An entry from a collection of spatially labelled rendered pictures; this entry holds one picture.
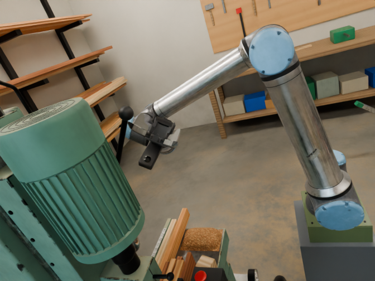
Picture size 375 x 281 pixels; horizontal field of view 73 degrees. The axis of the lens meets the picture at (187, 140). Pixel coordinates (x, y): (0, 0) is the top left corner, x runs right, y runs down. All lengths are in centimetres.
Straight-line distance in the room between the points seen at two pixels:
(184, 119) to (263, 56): 354
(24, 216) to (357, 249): 121
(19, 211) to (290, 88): 74
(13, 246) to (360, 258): 126
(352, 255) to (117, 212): 107
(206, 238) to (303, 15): 320
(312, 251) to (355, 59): 299
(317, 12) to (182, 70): 187
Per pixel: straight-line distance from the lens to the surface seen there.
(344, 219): 105
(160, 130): 80
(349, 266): 143
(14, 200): 63
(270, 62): 76
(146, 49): 408
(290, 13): 369
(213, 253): 89
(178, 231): 95
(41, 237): 68
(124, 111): 59
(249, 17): 368
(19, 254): 74
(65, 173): 49
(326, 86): 348
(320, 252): 135
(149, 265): 72
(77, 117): 48
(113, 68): 442
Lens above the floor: 157
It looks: 24 degrees down
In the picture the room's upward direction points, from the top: 20 degrees counter-clockwise
